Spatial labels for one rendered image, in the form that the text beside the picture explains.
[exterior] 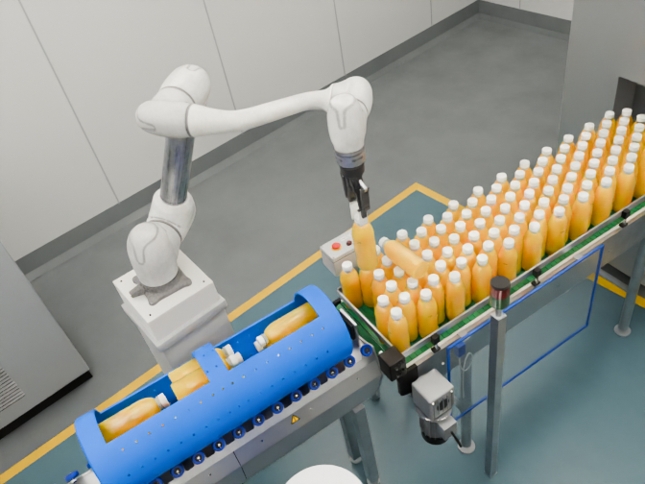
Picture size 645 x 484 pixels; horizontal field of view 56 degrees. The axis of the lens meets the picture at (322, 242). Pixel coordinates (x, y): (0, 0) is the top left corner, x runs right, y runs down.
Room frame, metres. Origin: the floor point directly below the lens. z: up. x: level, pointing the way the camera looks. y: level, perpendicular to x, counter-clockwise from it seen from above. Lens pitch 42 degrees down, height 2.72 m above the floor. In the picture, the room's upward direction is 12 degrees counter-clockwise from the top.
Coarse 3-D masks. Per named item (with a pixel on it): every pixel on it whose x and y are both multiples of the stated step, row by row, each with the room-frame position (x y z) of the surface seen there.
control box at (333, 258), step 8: (336, 240) 1.82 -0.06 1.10; (344, 240) 1.81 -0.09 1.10; (352, 240) 1.80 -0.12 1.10; (320, 248) 1.80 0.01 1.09; (328, 248) 1.78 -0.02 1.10; (344, 248) 1.76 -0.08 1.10; (352, 248) 1.75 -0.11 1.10; (328, 256) 1.74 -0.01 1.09; (336, 256) 1.72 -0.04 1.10; (344, 256) 1.73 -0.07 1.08; (352, 256) 1.75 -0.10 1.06; (328, 264) 1.76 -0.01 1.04; (336, 264) 1.72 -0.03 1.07; (352, 264) 1.75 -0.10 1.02; (336, 272) 1.71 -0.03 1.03
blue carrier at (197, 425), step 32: (320, 320) 1.33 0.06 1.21; (192, 352) 1.31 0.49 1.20; (256, 352) 1.41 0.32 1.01; (288, 352) 1.24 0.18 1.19; (320, 352) 1.25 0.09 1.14; (160, 384) 1.30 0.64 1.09; (224, 384) 1.16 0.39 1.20; (256, 384) 1.17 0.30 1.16; (288, 384) 1.19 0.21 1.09; (96, 416) 1.21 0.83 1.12; (160, 416) 1.09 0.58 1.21; (192, 416) 1.09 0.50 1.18; (224, 416) 1.10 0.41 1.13; (96, 448) 1.02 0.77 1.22; (128, 448) 1.02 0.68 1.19; (160, 448) 1.02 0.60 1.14; (192, 448) 1.05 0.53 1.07; (128, 480) 0.96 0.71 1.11
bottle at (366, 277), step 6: (360, 270) 1.64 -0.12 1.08; (372, 270) 1.62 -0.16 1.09; (360, 276) 1.63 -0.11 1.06; (366, 276) 1.61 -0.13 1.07; (372, 276) 1.61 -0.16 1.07; (360, 282) 1.63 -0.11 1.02; (366, 282) 1.61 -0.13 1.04; (366, 288) 1.61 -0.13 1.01; (366, 294) 1.61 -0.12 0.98; (366, 300) 1.61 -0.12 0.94; (372, 306) 1.60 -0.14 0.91
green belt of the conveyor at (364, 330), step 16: (640, 208) 1.82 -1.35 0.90; (592, 240) 1.71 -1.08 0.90; (544, 256) 1.67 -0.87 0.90; (560, 256) 1.66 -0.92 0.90; (544, 272) 1.59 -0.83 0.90; (512, 288) 1.55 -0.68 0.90; (448, 320) 1.46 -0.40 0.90; (464, 320) 1.45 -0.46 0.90; (368, 336) 1.47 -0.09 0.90; (416, 352) 1.35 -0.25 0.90
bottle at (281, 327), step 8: (304, 304) 1.46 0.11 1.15; (296, 312) 1.43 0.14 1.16; (304, 312) 1.43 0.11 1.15; (312, 312) 1.43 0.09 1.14; (280, 320) 1.41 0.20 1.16; (288, 320) 1.41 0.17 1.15; (296, 320) 1.40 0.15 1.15; (304, 320) 1.41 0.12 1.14; (312, 320) 1.41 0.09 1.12; (272, 328) 1.39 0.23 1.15; (280, 328) 1.38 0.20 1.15; (288, 328) 1.38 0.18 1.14; (296, 328) 1.39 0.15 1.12; (264, 336) 1.37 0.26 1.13; (272, 336) 1.36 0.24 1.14; (280, 336) 1.36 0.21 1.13
